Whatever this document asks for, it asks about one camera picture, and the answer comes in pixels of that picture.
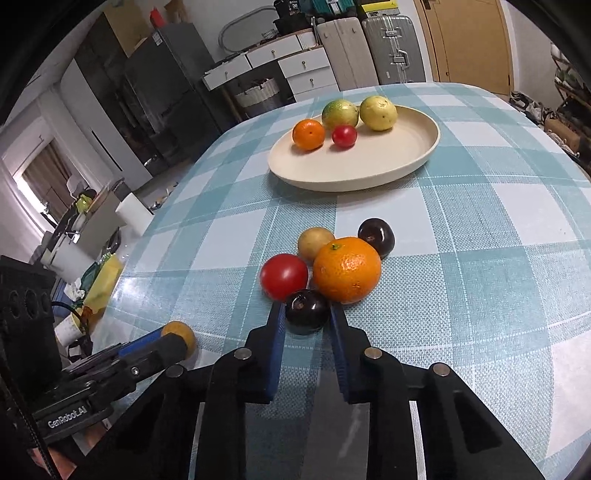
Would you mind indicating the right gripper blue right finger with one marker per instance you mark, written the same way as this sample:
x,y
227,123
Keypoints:
x,y
339,332

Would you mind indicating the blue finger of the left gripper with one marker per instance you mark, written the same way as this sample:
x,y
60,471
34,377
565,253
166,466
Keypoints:
x,y
137,344

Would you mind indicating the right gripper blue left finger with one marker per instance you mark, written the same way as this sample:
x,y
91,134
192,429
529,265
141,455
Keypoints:
x,y
275,334

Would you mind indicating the brown longan fruit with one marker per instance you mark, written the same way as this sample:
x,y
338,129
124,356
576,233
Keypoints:
x,y
183,331
311,241

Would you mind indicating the dark plum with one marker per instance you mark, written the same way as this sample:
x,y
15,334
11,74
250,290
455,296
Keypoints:
x,y
379,235
307,312

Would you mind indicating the large red tomato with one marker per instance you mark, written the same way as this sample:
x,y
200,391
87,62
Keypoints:
x,y
283,275

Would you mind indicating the large orange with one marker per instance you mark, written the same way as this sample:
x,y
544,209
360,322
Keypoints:
x,y
346,270

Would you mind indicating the yellow bag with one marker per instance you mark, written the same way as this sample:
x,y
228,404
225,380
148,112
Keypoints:
x,y
99,294

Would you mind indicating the white paper roll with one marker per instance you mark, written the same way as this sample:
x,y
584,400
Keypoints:
x,y
134,214

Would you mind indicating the teal checked tablecloth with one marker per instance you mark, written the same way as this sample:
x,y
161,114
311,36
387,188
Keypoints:
x,y
490,273

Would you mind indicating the cream round plate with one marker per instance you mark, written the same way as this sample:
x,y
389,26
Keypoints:
x,y
377,158

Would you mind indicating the small orange on plate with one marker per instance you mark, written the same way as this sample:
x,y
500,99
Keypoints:
x,y
308,135

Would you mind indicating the small red tomato on plate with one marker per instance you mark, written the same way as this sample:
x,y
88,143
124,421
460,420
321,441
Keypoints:
x,y
344,136

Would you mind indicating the black refrigerator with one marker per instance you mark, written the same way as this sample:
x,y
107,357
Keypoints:
x,y
166,73

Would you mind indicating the green yellow round fruit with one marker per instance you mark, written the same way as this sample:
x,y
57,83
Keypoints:
x,y
340,112

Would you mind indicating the woven laundry basket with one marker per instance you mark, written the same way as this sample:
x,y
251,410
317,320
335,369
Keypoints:
x,y
262,97

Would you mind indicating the white drawer cabinet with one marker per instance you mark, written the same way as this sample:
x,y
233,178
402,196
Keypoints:
x,y
300,56

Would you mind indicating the beige suitcase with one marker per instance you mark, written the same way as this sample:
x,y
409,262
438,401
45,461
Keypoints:
x,y
346,45

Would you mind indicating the silver suitcase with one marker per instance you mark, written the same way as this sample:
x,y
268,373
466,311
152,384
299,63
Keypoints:
x,y
395,49

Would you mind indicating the wooden door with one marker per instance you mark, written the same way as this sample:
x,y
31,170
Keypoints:
x,y
468,43

